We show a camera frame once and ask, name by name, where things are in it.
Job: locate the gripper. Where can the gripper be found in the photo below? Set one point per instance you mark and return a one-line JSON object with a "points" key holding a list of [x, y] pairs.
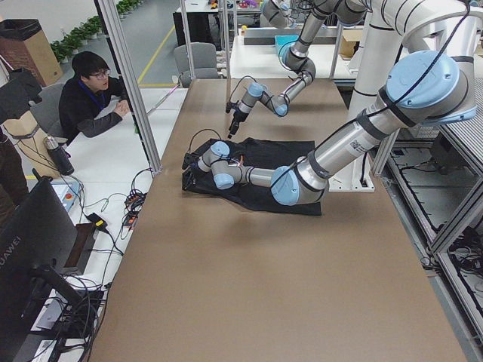
{"points": [[191, 169], [237, 117]]}

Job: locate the black printed t-shirt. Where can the black printed t-shirt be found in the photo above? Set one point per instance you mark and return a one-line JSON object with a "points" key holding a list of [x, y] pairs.
{"points": [[252, 173]]}

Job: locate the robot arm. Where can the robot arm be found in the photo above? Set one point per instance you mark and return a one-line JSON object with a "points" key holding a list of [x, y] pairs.
{"points": [[295, 58], [417, 67]]}

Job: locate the orange grey usb hub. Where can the orange grey usb hub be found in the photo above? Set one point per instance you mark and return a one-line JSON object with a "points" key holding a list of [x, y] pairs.
{"points": [[134, 200], [129, 221]]}

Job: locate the grey office chair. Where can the grey office chair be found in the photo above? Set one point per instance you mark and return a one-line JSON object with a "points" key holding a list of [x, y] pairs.
{"points": [[204, 58]]}

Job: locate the black power adapter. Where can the black power adapter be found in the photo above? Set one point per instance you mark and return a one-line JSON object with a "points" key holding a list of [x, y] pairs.
{"points": [[99, 222]]}

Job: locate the seated man in black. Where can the seated man in black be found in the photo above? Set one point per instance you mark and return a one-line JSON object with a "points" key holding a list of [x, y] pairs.
{"points": [[92, 101]]}

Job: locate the teach pendant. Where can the teach pendant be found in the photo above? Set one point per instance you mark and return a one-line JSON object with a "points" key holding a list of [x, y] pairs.
{"points": [[68, 191]]}

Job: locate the black thermos bottle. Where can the black thermos bottle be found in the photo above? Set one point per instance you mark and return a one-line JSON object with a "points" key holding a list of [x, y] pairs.
{"points": [[58, 156]]}

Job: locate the black Huawei monitor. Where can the black Huawei monitor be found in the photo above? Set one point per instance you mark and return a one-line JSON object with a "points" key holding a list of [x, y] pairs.
{"points": [[35, 245]]}

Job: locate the cardboard box bin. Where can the cardboard box bin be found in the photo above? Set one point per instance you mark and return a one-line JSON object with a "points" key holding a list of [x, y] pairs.
{"points": [[24, 45]]}

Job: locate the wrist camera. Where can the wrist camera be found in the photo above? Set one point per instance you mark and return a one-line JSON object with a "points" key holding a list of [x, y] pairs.
{"points": [[189, 159], [231, 106]]}

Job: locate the aluminium frame post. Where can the aluminium frame post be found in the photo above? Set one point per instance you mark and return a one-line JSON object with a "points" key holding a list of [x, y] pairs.
{"points": [[112, 28]]}

